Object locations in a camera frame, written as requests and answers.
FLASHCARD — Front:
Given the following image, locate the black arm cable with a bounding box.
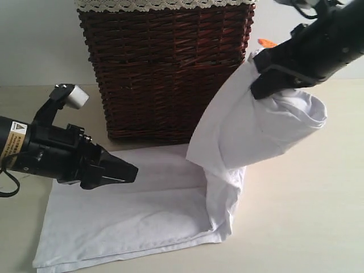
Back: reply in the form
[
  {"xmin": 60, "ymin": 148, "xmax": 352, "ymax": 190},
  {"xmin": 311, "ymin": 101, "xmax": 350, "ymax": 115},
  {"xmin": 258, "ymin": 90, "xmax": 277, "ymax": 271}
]
[
  {"xmin": 0, "ymin": 150, "xmax": 20, "ymax": 198},
  {"xmin": 292, "ymin": 1, "xmax": 321, "ymax": 20}
]

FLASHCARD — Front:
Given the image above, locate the floral patterned beige cloth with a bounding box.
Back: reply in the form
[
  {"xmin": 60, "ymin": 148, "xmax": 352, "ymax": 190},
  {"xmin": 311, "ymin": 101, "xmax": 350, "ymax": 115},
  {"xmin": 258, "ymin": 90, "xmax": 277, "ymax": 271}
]
[{"xmin": 74, "ymin": 0, "xmax": 257, "ymax": 13}]

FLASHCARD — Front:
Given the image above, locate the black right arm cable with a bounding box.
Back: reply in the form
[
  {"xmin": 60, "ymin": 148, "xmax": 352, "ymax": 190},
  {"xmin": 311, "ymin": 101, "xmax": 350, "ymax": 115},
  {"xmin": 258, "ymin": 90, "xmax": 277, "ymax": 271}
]
[{"xmin": 292, "ymin": 1, "xmax": 321, "ymax": 20}]

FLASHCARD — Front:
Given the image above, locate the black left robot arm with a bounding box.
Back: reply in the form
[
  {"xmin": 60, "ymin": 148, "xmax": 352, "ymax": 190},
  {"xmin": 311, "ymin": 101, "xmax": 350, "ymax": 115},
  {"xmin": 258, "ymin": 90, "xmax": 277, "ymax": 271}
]
[{"xmin": 1, "ymin": 117, "xmax": 138, "ymax": 190}]

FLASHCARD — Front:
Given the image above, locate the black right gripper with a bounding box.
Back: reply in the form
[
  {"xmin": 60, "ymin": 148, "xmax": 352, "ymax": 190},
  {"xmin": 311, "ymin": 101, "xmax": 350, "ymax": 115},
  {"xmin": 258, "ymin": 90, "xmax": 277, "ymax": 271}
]
[{"xmin": 250, "ymin": 16, "xmax": 363, "ymax": 100}]

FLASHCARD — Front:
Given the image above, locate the dark red wicker basket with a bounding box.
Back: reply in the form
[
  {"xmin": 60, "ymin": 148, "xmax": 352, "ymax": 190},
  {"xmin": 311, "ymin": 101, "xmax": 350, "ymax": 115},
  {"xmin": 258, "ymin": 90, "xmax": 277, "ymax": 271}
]
[{"xmin": 78, "ymin": 3, "xmax": 255, "ymax": 144}]

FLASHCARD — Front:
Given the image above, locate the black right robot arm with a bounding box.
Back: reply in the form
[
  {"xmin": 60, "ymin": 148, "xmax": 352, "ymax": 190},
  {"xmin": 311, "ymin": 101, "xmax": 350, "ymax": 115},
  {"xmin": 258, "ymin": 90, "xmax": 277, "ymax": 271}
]
[{"xmin": 250, "ymin": 1, "xmax": 363, "ymax": 100}]

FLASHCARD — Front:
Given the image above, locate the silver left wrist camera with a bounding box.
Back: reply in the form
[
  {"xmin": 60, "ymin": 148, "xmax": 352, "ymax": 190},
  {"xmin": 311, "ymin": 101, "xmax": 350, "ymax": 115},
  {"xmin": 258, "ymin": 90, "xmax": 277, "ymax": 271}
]
[{"xmin": 32, "ymin": 83, "xmax": 90, "ymax": 129}]

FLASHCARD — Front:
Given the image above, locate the white t-shirt with red print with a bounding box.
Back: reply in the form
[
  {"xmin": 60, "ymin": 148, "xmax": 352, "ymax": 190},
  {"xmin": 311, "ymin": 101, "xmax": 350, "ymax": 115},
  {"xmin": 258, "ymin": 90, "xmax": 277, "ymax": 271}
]
[{"xmin": 32, "ymin": 59, "xmax": 327, "ymax": 272}]

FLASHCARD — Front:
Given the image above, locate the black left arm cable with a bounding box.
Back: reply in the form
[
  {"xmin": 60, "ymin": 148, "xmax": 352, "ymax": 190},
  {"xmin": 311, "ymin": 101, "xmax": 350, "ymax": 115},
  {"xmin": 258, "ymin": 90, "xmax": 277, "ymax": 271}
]
[{"xmin": 0, "ymin": 150, "xmax": 20, "ymax": 198}]

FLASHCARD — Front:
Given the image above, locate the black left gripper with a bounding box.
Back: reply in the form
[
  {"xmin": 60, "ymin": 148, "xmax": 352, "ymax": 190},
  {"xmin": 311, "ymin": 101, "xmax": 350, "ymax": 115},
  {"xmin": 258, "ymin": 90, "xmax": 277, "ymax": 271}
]
[{"xmin": 27, "ymin": 124, "xmax": 138, "ymax": 190}]

